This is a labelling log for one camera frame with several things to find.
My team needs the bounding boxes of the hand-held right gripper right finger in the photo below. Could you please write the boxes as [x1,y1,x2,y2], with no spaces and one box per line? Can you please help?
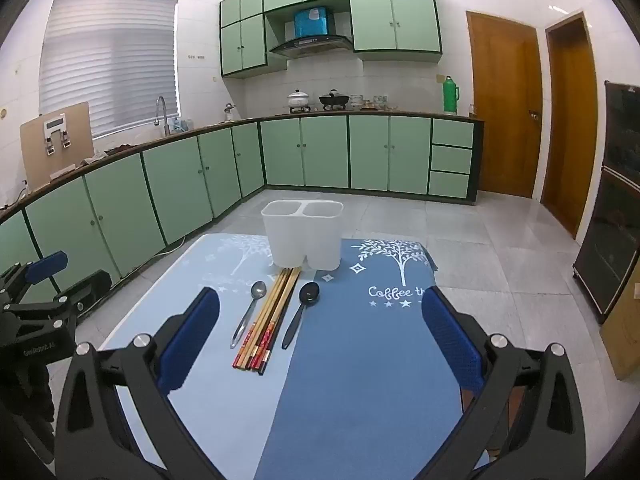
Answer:
[421,286,586,480]

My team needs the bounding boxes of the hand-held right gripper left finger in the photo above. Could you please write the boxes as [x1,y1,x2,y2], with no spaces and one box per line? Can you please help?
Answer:
[54,287,221,480]

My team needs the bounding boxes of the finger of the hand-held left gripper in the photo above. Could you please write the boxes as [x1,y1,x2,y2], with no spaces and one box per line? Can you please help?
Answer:
[0,251,69,307]
[54,269,113,319]

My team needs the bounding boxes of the bundle of chopsticks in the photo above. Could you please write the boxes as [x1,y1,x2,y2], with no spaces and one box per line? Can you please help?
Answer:
[231,266,302,375]

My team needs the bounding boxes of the metal spoon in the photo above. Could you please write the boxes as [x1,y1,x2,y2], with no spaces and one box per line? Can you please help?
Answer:
[230,281,267,350]

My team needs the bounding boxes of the black plastic spoon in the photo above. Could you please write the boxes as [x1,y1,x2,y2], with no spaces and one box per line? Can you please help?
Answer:
[281,281,321,351]

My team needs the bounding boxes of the white plastic utensil holder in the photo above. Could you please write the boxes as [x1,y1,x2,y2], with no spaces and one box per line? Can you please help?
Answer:
[261,199,344,270]

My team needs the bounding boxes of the blue printed table mat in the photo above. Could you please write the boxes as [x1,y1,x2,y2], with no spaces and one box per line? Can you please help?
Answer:
[100,232,493,480]

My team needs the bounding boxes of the brown cardboard board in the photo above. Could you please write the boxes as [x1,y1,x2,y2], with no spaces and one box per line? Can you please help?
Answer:
[20,101,96,189]

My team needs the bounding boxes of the green lower kitchen cabinets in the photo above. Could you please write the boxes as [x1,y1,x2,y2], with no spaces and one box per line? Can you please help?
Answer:
[0,112,485,306]

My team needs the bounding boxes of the green kitchen cabinets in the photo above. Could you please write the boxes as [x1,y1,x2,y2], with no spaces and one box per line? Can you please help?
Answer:
[0,112,485,306]
[219,0,443,80]

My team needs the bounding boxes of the cardboard box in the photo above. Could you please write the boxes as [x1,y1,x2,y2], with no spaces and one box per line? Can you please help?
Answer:
[600,270,640,381]

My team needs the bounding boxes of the metal kitchen faucet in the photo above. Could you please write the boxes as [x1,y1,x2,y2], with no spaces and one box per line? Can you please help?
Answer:
[154,96,171,137]

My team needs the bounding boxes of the black glass-front cabinet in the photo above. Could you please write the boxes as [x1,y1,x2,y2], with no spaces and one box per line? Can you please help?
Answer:
[572,80,640,325]

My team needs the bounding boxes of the white window blind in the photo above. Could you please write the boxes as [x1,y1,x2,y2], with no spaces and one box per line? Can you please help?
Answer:
[39,0,180,140]

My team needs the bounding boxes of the brown wooden door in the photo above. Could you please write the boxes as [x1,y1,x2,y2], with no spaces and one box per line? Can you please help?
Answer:
[466,10,543,200]
[542,10,599,241]

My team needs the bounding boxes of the green thermos flask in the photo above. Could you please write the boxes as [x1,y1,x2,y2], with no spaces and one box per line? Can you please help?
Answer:
[442,76,461,115]

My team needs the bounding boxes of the black wok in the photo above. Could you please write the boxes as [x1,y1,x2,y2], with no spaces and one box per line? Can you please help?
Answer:
[319,89,351,110]

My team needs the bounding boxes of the black range hood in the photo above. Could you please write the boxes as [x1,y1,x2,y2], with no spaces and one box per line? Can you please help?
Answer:
[269,34,353,59]

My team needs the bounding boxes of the green upper kitchen cabinets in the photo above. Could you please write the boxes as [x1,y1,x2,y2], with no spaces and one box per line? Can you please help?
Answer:
[219,0,443,80]

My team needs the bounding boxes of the blue box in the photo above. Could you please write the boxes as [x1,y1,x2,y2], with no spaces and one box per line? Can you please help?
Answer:
[294,7,331,39]

